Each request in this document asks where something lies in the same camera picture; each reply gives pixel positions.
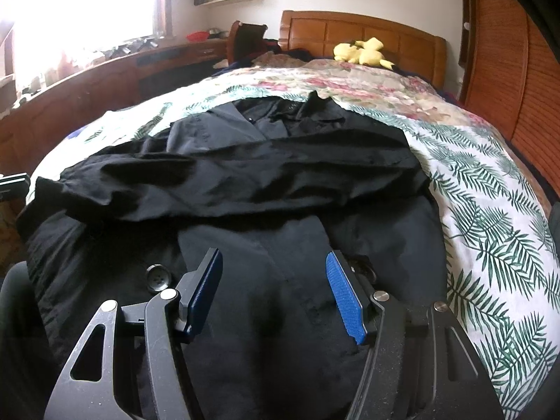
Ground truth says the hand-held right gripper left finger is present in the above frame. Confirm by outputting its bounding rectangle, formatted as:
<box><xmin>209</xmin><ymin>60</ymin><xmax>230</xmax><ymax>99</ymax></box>
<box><xmin>44</xmin><ymin>248</ymin><xmax>224</xmax><ymax>420</ymax></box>

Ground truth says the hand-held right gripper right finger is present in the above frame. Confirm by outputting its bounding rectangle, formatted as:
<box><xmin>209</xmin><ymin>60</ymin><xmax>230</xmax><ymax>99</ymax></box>
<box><xmin>326</xmin><ymin>251</ymin><xmax>502</xmax><ymax>420</ymax></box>

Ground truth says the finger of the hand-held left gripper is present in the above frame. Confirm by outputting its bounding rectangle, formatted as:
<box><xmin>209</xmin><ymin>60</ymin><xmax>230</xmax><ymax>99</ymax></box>
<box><xmin>0</xmin><ymin>174</ymin><xmax>30</xmax><ymax>202</ymax></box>

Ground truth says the black buttoned coat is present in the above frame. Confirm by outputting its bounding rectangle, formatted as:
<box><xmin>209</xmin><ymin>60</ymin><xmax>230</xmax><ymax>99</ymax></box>
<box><xmin>17</xmin><ymin>91</ymin><xmax>452</xmax><ymax>420</ymax></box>

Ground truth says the long wooden desk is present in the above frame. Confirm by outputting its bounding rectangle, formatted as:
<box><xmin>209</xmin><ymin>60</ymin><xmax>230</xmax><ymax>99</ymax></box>
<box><xmin>0</xmin><ymin>37</ymin><xmax>231</xmax><ymax>176</ymax></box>

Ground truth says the leaf print blanket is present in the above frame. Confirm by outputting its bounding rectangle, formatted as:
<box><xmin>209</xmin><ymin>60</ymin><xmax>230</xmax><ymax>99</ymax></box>
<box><xmin>26</xmin><ymin>81</ymin><xmax>560</xmax><ymax>420</ymax></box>

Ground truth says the black metal gadget pile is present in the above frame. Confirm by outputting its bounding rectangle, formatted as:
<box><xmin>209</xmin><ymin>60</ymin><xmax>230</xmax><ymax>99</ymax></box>
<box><xmin>104</xmin><ymin>37</ymin><xmax>161</xmax><ymax>60</ymax></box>

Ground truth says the window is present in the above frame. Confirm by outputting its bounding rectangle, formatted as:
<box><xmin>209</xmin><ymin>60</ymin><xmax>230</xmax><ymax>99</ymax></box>
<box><xmin>0</xmin><ymin>0</ymin><xmax>174</xmax><ymax>77</ymax></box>

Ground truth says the floral quilt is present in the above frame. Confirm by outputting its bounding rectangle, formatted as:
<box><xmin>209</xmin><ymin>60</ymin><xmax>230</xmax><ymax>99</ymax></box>
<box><xmin>210</xmin><ymin>56</ymin><xmax>499</xmax><ymax>141</ymax></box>

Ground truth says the yellow plush toy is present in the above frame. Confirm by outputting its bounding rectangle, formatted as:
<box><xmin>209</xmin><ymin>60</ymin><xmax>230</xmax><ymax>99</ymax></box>
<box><xmin>333</xmin><ymin>37</ymin><xmax>395</xmax><ymax>70</ymax></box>

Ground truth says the dark wooden chair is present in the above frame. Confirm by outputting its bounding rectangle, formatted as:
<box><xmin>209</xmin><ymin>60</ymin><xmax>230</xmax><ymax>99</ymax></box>
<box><xmin>226</xmin><ymin>20</ymin><xmax>269</xmax><ymax>64</ymax></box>

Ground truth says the dark cloth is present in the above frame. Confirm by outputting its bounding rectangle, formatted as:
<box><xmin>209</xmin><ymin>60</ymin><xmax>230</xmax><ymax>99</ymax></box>
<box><xmin>262</xmin><ymin>39</ymin><xmax>316</xmax><ymax>61</ymax></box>

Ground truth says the wooden bed headboard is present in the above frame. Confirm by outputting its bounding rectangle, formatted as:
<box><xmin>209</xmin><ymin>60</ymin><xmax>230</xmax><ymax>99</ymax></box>
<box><xmin>280</xmin><ymin>10</ymin><xmax>447</xmax><ymax>89</ymax></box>

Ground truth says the wooden slatted wardrobe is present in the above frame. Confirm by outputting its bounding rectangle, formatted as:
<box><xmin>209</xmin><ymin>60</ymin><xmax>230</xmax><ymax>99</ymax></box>
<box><xmin>457</xmin><ymin>0</ymin><xmax>560</xmax><ymax>189</ymax></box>

